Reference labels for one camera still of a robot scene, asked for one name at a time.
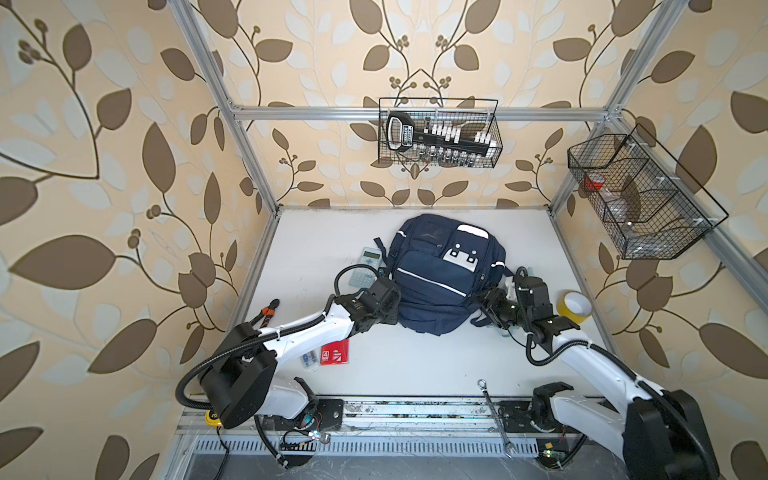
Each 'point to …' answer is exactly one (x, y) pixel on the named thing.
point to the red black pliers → (269, 311)
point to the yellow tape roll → (564, 311)
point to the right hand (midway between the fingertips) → (474, 300)
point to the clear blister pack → (309, 359)
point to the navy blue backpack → (441, 267)
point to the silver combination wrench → (482, 384)
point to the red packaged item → (333, 353)
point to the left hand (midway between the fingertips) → (390, 304)
